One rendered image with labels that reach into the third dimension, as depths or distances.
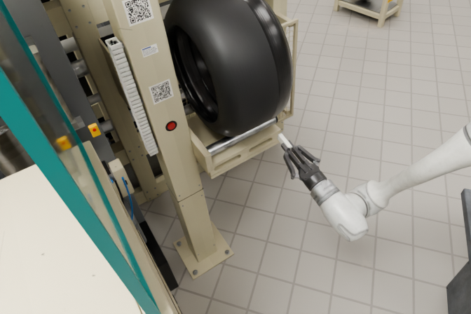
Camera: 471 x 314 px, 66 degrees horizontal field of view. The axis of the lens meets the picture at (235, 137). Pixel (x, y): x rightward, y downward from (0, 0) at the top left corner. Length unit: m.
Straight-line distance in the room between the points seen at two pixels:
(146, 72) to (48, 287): 0.66
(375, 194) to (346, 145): 1.43
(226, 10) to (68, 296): 0.88
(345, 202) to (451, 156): 0.37
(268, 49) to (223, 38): 0.15
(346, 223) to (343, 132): 1.64
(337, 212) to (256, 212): 1.15
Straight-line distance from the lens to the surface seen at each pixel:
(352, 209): 1.24
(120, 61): 1.15
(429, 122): 3.07
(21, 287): 0.89
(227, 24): 1.17
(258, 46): 1.18
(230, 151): 1.48
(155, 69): 1.19
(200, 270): 2.16
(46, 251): 0.90
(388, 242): 2.32
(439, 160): 1.06
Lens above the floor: 1.96
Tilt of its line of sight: 46 degrees down
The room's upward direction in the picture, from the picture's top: 6 degrees counter-clockwise
